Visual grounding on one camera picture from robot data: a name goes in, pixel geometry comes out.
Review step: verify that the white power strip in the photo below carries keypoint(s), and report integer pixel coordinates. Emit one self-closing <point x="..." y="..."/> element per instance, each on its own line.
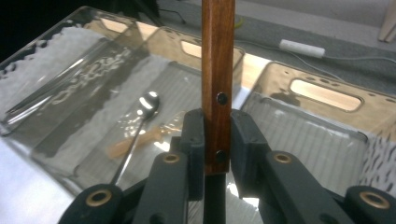
<point x="302" y="48"/>

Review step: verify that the pale wooden shelf unit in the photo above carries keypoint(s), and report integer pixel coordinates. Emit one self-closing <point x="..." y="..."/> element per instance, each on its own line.
<point x="387" y="21"/>

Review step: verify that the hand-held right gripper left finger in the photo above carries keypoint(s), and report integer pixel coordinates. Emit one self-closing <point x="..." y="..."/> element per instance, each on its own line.
<point x="194" y="149"/>

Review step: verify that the black metal stand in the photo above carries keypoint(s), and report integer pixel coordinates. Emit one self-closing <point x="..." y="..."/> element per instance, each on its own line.
<point x="143" y="12"/>

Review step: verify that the metal spoon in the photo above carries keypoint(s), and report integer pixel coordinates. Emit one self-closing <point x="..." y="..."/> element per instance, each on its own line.
<point x="148" y="104"/>

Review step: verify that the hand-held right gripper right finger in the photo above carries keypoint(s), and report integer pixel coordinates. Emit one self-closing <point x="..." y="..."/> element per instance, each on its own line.
<point x="247" y="149"/>

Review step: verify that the yellow tape roll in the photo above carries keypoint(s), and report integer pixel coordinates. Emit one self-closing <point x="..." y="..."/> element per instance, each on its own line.
<point x="239" y="22"/>

